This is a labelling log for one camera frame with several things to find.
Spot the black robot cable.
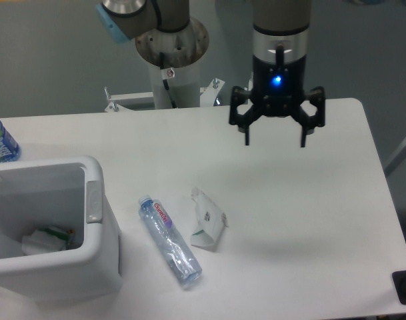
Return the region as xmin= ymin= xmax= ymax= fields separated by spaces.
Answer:
xmin=159 ymin=51 xmax=178 ymax=109

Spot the white trash inside can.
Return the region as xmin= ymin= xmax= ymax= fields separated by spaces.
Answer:
xmin=21 ymin=226 xmax=75 ymax=255

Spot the white frame at right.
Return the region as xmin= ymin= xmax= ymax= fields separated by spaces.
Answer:
xmin=383 ymin=137 xmax=406 ymax=177

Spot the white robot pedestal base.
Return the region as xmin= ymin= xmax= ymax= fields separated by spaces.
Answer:
xmin=105 ymin=18 xmax=225 ymax=112

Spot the white plastic trash can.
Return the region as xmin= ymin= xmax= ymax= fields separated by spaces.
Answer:
xmin=0 ymin=156 xmax=122 ymax=301

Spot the blue labelled water bottle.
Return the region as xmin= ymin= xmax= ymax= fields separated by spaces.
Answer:
xmin=0 ymin=120 xmax=21 ymax=163

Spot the clear crushed plastic bottle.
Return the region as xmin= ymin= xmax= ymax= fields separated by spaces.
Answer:
xmin=138 ymin=195 xmax=202 ymax=287

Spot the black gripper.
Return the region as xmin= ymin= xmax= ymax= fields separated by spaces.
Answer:
xmin=229 ymin=55 xmax=326 ymax=148

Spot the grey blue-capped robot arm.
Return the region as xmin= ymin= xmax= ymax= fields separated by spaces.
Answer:
xmin=96 ymin=1 xmax=325 ymax=137

